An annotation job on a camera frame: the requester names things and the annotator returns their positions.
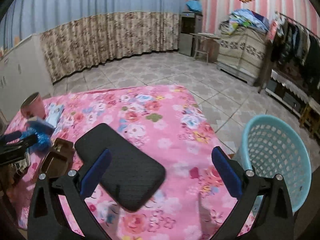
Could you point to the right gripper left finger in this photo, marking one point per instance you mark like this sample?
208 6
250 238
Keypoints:
47 220

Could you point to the small wooden side table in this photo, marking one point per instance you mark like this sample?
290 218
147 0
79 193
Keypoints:
202 44

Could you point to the floral beige curtain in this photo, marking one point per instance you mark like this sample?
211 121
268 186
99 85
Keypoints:
92 40

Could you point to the light blue tissue pack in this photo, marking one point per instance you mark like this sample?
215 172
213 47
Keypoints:
54 113

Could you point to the blue bag on dispenser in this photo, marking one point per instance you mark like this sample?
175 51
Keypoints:
194 6

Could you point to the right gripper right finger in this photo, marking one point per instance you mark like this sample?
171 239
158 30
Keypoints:
274 219

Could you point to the blue crinkled plastic wrapper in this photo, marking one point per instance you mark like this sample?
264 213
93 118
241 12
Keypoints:
42 130

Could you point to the wooden stool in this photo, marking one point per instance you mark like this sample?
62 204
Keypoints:
310 116

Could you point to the light blue plastic basket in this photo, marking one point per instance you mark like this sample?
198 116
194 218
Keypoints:
269 146

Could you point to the white cabinet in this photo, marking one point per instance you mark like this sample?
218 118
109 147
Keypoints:
23 72

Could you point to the grey water dispenser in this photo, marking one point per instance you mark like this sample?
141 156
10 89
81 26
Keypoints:
191 24

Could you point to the pink metal mug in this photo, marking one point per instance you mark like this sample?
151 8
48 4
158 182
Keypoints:
33 106

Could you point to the brown square tray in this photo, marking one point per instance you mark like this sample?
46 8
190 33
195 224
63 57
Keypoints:
59 159

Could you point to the pile of folded clothes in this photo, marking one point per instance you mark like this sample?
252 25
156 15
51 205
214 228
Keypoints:
243 18

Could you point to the dark patterned snack bag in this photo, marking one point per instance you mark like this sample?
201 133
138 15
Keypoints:
20 167

